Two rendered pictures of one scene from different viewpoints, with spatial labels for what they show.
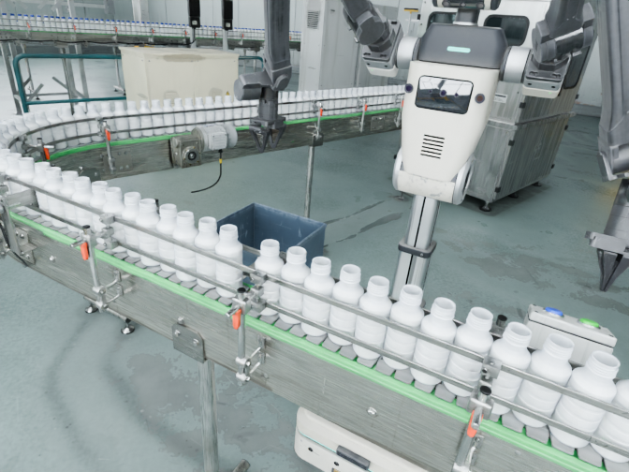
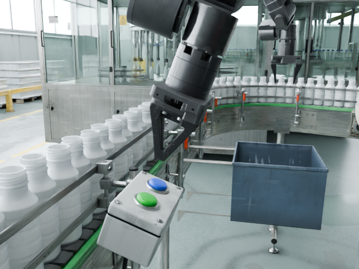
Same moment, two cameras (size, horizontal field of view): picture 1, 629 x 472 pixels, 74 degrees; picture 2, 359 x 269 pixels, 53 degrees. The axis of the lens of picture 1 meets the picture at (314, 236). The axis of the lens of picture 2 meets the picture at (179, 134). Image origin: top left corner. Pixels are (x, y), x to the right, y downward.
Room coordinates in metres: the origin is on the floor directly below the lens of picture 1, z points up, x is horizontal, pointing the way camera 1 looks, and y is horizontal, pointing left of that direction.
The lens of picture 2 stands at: (0.56, -0.99, 1.32)
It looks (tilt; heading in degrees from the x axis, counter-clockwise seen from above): 13 degrees down; 75
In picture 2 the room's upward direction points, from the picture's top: 1 degrees clockwise
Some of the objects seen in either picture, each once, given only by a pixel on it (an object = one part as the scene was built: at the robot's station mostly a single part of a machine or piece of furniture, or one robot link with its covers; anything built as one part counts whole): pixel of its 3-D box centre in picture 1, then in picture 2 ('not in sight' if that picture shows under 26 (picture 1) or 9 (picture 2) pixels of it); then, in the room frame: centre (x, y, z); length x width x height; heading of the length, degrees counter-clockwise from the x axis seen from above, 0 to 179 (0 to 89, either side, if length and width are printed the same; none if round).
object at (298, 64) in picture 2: (270, 134); (290, 70); (1.28, 0.16, 1.26); 0.07 x 0.07 x 0.09; 62
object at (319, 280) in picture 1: (317, 296); (135, 137); (0.70, -0.02, 1.08); 0.06 x 0.06 x 0.17
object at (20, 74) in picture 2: not in sight; (10, 81); (-1.26, 9.32, 0.50); 1.23 x 1.04 x 1.00; 154
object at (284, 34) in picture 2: (267, 89); (286, 32); (1.26, 0.17, 1.39); 0.07 x 0.06 x 0.07; 127
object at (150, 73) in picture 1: (183, 106); not in sight; (4.92, 1.63, 0.59); 1.10 x 0.62 x 1.18; 136
